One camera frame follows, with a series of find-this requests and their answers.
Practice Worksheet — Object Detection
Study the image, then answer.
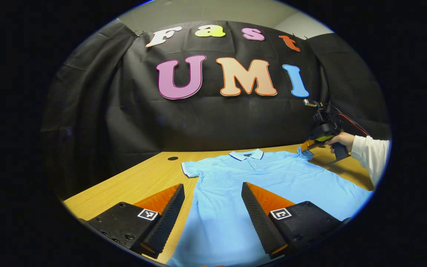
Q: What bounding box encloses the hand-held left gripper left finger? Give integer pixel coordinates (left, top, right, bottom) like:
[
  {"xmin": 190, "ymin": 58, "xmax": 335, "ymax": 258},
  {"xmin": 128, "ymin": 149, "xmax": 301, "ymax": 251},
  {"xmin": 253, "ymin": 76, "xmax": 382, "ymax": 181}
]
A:
[{"xmin": 87, "ymin": 184, "xmax": 185, "ymax": 259}]

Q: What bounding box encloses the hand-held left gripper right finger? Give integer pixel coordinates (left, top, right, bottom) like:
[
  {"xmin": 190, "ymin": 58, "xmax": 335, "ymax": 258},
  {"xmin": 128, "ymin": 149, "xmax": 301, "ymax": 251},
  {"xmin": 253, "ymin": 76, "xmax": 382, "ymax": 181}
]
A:
[{"xmin": 241, "ymin": 182, "xmax": 344, "ymax": 259}]

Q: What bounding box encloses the light blue T-shirt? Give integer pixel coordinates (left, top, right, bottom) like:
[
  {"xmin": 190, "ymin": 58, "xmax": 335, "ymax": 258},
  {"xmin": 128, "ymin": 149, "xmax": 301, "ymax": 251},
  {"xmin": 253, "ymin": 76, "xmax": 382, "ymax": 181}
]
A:
[{"xmin": 167, "ymin": 149, "xmax": 373, "ymax": 267}]

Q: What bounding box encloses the black backdrop cloth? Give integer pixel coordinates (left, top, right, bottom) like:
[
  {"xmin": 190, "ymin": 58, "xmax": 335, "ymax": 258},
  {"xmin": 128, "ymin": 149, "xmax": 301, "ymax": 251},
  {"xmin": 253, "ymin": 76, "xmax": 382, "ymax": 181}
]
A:
[{"xmin": 40, "ymin": 19, "xmax": 391, "ymax": 201}]

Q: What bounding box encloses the red and black gripper cable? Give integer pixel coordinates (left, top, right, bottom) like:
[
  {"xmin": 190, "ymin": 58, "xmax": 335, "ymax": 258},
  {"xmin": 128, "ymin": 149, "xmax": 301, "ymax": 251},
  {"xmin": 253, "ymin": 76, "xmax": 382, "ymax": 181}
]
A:
[{"xmin": 327, "ymin": 104, "xmax": 371, "ymax": 137}]

